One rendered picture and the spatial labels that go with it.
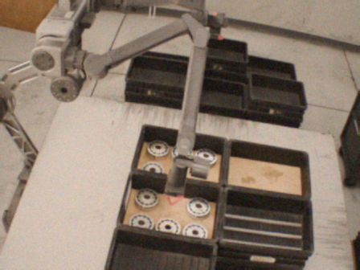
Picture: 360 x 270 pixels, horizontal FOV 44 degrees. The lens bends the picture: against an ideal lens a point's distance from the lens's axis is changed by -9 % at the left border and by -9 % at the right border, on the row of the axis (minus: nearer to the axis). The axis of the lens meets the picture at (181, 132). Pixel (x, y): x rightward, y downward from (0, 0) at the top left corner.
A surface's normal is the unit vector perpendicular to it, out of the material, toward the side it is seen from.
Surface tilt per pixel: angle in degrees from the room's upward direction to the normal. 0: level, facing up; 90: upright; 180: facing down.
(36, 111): 0
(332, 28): 90
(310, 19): 90
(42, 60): 90
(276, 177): 0
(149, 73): 0
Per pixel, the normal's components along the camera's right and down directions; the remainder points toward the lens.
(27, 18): -0.26, 0.63
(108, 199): 0.11, -0.73
